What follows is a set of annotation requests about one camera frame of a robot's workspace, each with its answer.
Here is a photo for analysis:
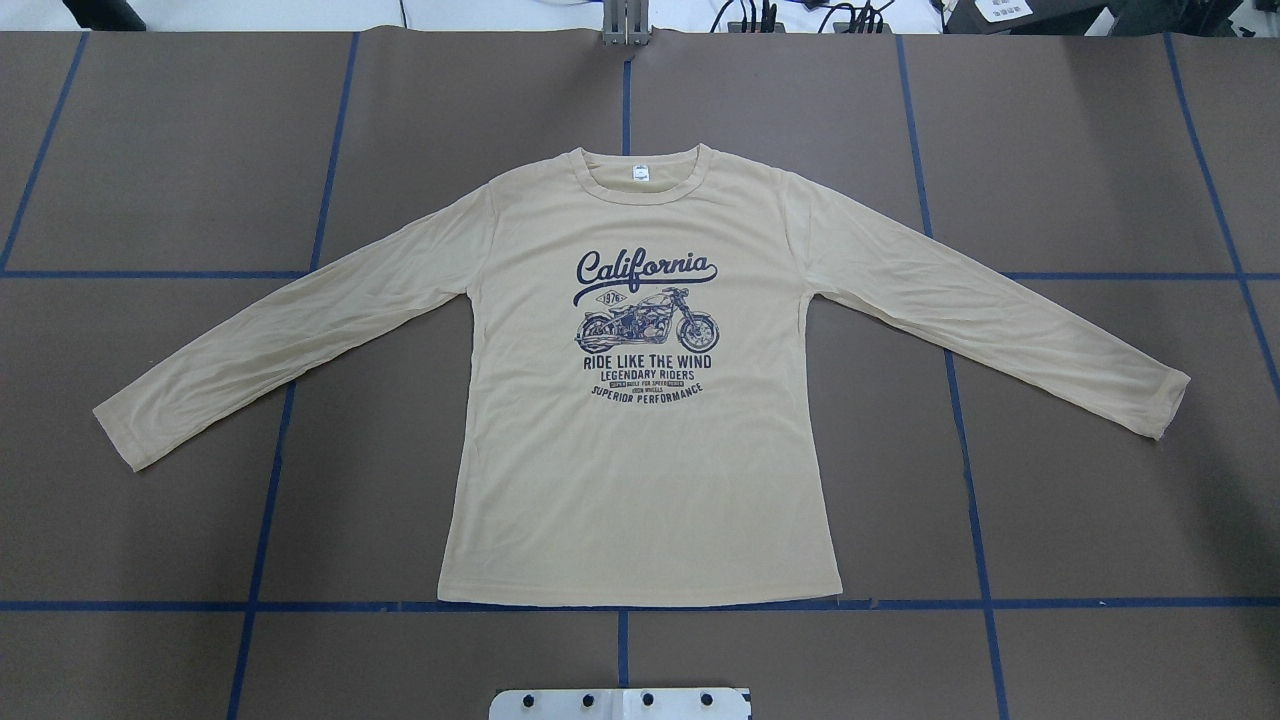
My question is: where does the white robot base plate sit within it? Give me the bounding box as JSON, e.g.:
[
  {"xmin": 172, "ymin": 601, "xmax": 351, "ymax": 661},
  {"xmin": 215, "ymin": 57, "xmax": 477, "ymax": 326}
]
[{"xmin": 488, "ymin": 687, "xmax": 753, "ymax": 719}]

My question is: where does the grey aluminium frame post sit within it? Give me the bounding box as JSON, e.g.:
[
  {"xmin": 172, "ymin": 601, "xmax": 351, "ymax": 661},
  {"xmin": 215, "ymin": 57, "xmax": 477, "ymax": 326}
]
[{"xmin": 602, "ymin": 0, "xmax": 652, "ymax": 46}]

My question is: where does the beige long-sleeve printed shirt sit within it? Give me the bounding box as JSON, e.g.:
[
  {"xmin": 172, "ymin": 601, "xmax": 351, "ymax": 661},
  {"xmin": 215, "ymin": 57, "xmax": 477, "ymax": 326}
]
[{"xmin": 93, "ymin": 145, "xmax": 1190, "ymax": 607}]

